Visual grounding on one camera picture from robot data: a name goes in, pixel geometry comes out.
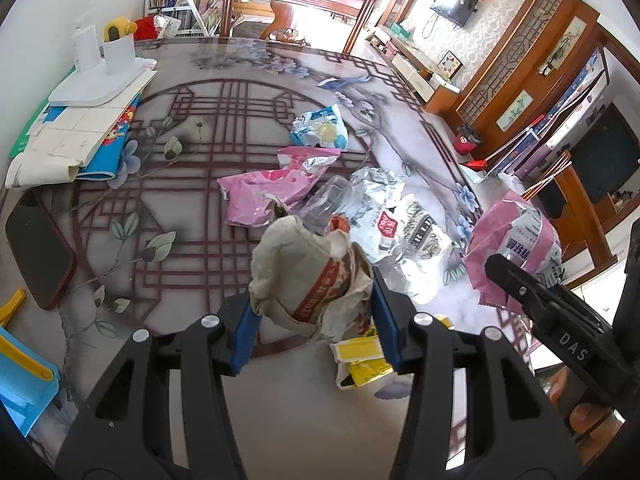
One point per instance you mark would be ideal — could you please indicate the white plastic stand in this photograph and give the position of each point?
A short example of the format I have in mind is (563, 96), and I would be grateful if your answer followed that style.
(100, 77)

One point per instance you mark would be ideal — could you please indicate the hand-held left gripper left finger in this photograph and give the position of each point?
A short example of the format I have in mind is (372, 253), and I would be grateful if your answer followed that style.
(245, 332)

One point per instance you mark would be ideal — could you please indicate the person's right hand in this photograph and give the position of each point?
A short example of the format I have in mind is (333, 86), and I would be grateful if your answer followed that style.
(585, 415)

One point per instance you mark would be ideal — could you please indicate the white folded paper sheets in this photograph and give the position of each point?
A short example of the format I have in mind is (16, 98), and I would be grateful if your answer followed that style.
(65, 132)

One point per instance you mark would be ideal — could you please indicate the red floor pot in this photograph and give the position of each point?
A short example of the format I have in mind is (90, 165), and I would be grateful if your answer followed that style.
(465, 142)

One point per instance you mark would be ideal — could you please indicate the wall-mounted television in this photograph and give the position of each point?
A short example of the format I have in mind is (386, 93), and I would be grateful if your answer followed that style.
(452, 5)

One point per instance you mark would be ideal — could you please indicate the yellow plastic wrapper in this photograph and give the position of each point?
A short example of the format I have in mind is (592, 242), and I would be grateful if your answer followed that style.
(360, 350)

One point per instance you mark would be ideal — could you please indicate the blue and yellow plastic toy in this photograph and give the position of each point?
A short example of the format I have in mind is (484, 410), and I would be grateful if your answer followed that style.
(20, 375)

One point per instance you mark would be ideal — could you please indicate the red bag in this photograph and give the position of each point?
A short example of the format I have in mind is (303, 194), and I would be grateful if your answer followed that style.
(147, 27)

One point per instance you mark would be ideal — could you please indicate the colourful cartoon booklet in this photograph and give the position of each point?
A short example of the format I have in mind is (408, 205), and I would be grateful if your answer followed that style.
(112, 142)

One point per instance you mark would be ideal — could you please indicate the pink plastic wrapper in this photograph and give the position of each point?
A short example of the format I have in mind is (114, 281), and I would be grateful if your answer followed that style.
(260, 190)

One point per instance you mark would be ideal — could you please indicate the tall hanging scroll painting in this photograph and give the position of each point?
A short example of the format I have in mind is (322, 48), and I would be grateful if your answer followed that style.
(565, 45)

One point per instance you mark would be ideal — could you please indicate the long television cabinet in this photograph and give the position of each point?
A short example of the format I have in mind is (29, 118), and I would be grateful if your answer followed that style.
(415, 60)

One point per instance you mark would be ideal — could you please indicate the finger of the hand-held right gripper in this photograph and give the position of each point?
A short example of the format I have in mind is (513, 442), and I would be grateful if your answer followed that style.
(515, 285)

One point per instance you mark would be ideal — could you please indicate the blue-white cake wrapper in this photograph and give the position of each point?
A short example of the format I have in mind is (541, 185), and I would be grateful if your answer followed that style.
(320, 127)

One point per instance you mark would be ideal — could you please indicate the black phone in red case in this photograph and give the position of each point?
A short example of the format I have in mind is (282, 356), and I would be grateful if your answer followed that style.
(37, 250)

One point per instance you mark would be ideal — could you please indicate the beige paper bag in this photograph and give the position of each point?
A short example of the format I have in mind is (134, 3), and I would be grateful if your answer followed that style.
(305, 270)

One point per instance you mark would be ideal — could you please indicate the red dustpan with broom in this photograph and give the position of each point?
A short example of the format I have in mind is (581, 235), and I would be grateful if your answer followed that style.
(480, 164)

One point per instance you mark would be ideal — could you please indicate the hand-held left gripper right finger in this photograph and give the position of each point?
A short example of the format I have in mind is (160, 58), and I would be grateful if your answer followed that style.
(387, 320)

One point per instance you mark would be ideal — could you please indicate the pink printed snack bag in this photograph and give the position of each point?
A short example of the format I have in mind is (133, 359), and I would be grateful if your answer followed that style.
(510, 230)

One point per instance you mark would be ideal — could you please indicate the clear plastic wrapper pile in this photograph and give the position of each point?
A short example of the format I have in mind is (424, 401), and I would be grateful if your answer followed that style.
(325, 200)

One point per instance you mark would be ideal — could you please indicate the small hanging scroll painting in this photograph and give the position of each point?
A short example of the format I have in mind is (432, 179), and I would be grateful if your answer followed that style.
(517, 110)

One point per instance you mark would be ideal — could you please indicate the carved-back wooden chair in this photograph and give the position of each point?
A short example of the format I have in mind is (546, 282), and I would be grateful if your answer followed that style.
(585, 210)

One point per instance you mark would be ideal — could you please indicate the framed star pattern picture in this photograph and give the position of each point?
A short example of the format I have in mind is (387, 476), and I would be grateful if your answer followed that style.
(452, 65)

